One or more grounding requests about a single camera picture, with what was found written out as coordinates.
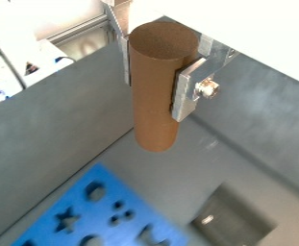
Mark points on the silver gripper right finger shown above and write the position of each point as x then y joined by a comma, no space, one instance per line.
194,82

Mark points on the blue shape sorting board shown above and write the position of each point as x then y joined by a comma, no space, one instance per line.
102,213

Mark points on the white equipment behind wall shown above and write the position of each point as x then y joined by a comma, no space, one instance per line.
46,34

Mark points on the brown round cylinder peg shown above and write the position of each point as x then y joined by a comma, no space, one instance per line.
162,47

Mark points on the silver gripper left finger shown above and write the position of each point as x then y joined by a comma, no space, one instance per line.
118,11

